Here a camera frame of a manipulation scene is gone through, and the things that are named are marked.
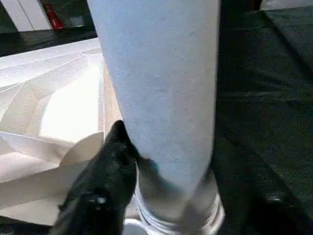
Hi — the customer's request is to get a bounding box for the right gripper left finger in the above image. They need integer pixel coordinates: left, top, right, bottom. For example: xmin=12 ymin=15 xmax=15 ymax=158
xmin=48 ymin=119 xmax=139 ymax=235

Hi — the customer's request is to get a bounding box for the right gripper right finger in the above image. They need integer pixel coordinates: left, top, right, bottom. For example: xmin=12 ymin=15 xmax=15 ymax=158
xmin=211 ymin=141 xmax=313 ymax=235

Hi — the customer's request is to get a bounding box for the white plastic table top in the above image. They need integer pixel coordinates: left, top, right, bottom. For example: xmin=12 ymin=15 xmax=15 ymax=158
xmin=0 ymin=38 xmax=147 ymax=235

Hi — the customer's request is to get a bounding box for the white plastic table leg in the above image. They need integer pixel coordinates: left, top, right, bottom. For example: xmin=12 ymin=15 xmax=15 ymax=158
xmin=87 ymin=0 xmax=225 ymax=233

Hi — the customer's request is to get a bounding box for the black table mat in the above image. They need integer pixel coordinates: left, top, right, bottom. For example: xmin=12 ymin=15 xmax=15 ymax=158
xmin=0 ymin=4 xmax=313 ymax=235

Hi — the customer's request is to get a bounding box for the red bottle in cabinet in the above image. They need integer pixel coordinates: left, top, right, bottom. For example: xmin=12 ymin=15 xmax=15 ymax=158
xmin=44 ymin=3 xmax=64 ymax=30

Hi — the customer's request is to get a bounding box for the white glass-door cabinet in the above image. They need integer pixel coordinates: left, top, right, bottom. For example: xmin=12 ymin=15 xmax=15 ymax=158
xmin=0 ymin=0 xmax=53 ymax=32

